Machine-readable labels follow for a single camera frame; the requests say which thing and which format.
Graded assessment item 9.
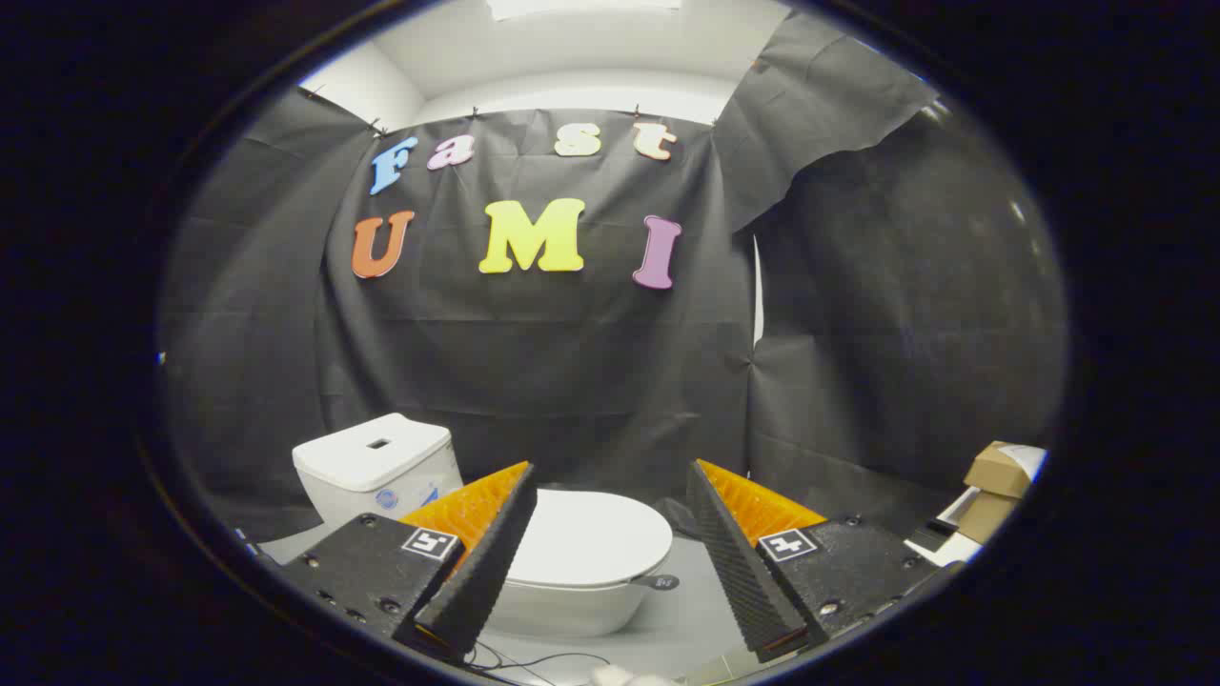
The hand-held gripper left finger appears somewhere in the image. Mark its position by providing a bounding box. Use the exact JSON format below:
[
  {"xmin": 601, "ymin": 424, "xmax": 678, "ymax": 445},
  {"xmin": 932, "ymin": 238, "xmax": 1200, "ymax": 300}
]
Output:
[{"xmin": 276, "ymin": 461, "xmax": 537, "ymax": 663}]

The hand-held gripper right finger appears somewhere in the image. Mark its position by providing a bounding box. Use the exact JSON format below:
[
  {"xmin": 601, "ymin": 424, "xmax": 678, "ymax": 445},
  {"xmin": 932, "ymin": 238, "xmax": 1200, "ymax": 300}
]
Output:
[{"xmin": 686, "ymin": 459, "xmax": 954, "ymax": 665}]

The white toilet lid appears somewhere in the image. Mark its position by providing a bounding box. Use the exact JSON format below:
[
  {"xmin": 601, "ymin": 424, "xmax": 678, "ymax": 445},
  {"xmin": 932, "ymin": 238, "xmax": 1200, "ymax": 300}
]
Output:
[{"xmin": 505, "ymin": 489, "xmax": 681, "ymax": 592}]

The white toilet bowl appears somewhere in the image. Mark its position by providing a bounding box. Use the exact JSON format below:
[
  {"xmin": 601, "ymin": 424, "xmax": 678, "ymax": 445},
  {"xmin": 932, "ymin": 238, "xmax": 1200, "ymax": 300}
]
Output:
[{"xmin": 486, "ymin": 570, "xmax": 661, "ymax": 639}]

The white toilet tank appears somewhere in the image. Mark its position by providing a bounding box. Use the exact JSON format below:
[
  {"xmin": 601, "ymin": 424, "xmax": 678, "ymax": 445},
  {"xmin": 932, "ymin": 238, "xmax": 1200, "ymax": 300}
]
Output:
[{"xmin": 292, "ymin": 413, "xmax": 465, "ymax": 527}]

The black backdrop cloth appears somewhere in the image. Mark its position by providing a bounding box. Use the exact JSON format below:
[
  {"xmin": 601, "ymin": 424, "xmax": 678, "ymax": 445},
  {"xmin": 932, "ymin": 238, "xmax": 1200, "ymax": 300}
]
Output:
[{"xmin": 157, "ymin": 10, "xmax": 1068, "ymax": 546}]

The brown cardboard box white label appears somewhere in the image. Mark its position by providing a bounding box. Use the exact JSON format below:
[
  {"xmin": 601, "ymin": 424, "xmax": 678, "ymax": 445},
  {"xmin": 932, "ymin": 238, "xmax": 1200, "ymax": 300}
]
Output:
[{"xmin": 963, "ymin": 440, "xmax": 1047, "ymax": 499}]

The white ceiling light panel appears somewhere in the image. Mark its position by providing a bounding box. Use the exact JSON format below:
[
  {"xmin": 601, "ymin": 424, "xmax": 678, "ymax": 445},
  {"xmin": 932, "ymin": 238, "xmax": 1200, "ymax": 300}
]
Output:
[{"xmin": 486, "ymin": 0, "xmax": 683, "ymax": 21}]

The thin black cable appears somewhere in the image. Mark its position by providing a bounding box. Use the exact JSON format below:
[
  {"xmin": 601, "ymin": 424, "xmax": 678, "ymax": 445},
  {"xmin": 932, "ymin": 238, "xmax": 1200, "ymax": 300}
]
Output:
[{"xmin": 465, "ymin": 640, "xmax": 613, "ymax": 685}]

